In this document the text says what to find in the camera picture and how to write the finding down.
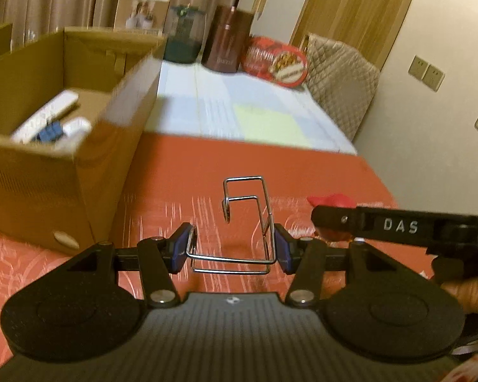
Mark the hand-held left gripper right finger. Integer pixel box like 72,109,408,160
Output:
273,223,421,308

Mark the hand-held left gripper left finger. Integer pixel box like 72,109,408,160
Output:
66,223,198,308

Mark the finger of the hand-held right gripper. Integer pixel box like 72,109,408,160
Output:
311,205,367,235

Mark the red boxing glove toy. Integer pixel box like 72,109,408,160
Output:
307,193,359,243

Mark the metal wire holder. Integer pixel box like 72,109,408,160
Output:
186,175,279,274

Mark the brown cardboard box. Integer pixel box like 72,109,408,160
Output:
0,26,169,253

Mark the plain white remote control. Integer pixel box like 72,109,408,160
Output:
54,117,92,150

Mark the blue clip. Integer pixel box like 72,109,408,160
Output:
36,123,64,143

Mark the white remote control with buttons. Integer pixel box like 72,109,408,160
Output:
10,91,80,144

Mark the person's right hand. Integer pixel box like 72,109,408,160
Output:
440,276,478,313

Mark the red printed mat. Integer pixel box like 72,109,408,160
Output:
0,131,439,367

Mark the red white patterned clothing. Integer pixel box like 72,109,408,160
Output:
442,352,478,382

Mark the red oval food package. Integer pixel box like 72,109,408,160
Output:
241,36,308,88

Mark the brown metal canister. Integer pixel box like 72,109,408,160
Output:
201,5,256,76

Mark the dark green glass jar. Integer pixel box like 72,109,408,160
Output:
163,5,206,64

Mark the wooden door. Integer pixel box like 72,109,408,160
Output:
291,0,423,68

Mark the white product box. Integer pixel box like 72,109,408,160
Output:
113,0,170,34

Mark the beige wall socket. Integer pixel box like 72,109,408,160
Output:
422,64,445,92
407,56,429,82

